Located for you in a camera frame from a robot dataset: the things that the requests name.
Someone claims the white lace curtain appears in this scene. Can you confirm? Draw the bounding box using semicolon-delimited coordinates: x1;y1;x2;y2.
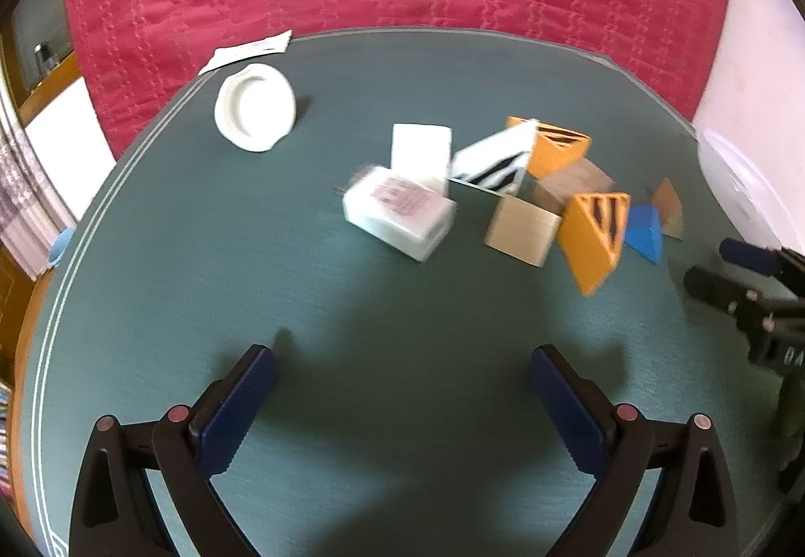
0;85;77;281

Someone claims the white black striped block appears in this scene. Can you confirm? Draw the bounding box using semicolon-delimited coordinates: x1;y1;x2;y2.
451;120;540;196

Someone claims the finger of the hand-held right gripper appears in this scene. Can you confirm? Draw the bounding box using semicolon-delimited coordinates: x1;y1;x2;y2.
683;266;805;319
718;237;805;297

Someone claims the white board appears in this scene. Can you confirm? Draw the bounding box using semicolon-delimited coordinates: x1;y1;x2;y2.
24;75;117;224

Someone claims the white wall charger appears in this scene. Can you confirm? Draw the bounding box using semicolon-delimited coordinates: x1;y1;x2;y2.
343;166;458;262

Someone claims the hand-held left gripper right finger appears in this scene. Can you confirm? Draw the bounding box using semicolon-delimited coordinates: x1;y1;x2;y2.
527;343;740;557

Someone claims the light wooden cube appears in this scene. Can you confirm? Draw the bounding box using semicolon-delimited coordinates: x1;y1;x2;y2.
484;193;562;267

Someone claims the small white round dish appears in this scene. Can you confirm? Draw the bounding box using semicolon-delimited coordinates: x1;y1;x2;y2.
214;63;298;153

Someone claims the light brown wooden wedge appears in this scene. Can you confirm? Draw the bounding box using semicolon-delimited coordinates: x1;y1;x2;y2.
651;178;685;240

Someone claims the blue wedge block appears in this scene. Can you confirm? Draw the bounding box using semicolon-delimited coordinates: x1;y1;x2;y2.
624;205;664;265

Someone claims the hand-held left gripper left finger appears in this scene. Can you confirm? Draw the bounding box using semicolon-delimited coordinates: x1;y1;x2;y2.
68;343;279;557

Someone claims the white paper slip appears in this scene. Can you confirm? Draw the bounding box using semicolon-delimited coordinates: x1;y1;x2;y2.
198;30;293;75

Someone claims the dark brown wooden block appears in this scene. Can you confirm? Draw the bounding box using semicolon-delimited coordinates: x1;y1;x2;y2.
534;157;616;215

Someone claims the orange black striped wedge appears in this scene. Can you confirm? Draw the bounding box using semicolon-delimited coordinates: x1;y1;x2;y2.
557;192;631;298
506;117;593;179

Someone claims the white rectangular block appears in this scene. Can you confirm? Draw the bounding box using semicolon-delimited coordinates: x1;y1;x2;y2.
391;123;452;196

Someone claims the clear plastic bowl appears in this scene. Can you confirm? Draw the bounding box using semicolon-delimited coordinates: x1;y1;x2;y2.
695;128;805;253

